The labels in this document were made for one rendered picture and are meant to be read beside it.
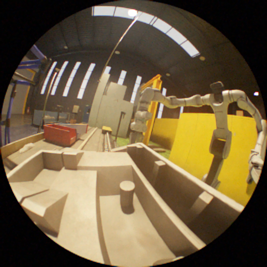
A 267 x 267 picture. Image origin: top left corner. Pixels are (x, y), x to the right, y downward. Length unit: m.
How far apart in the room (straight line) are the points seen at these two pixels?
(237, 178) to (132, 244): 2.14
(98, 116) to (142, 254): 5.88
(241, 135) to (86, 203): 2.24
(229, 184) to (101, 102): 6.75
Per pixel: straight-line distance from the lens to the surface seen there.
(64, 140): 0.87
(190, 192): 0.18
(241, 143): 2.17
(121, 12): 9.18
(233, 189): 2.27
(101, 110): 5.87
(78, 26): 10.68
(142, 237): 0.19
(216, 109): 0.85
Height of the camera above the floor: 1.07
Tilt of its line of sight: 5 degrees down
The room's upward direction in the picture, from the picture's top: 14 degrees clockwise
